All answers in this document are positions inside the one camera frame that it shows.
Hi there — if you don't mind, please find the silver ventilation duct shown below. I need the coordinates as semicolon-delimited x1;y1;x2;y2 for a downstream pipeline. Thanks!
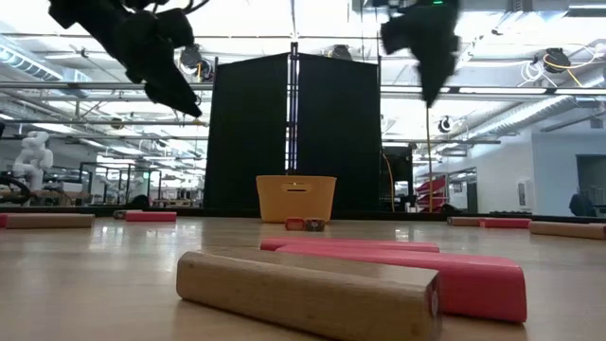
0;45;65;84
456;93;606;143

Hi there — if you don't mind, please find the white robot figure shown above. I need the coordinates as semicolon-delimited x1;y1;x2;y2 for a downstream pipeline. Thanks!
11;131;55;191

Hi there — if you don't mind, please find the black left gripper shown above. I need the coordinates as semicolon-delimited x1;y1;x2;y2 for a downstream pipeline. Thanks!
46;0;204;118

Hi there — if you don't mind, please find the white wall dispenser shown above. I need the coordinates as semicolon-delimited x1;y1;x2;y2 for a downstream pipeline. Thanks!
516;178;532;210

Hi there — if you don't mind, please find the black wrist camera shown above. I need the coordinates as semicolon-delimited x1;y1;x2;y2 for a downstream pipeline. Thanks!
155;8;196;48
381;19;412;56

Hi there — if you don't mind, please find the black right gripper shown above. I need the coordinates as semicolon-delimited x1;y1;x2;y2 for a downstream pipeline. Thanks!
401;0;461;109

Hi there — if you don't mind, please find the red rack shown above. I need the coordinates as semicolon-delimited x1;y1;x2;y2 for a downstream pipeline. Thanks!
415;174;450;213

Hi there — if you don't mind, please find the yellow plastic bin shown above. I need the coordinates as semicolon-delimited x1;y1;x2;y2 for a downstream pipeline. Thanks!
256;174;338;224

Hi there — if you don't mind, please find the yellow cable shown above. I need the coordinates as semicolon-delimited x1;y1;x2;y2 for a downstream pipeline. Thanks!
382;152;397;213

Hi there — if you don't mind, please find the black frame workstation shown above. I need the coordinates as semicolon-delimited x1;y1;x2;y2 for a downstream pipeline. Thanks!
78;160;163;206

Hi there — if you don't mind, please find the black cabinet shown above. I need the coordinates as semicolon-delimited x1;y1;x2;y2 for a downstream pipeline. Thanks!
381;145;415;213

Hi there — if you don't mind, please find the dark blue chair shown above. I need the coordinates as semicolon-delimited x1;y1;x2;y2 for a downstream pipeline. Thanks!
568;191;598;218

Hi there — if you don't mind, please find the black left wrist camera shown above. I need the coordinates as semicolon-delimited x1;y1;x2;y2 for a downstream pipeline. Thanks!
155;8;196;48

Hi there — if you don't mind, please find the dark grey door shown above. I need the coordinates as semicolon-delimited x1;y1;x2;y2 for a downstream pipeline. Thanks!
576;153;606;218

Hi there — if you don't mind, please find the black folding screen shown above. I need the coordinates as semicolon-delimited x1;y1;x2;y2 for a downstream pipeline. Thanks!
203;42;383;213

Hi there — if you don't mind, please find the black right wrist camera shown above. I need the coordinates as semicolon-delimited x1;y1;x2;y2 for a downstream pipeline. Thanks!
381;19;412;56

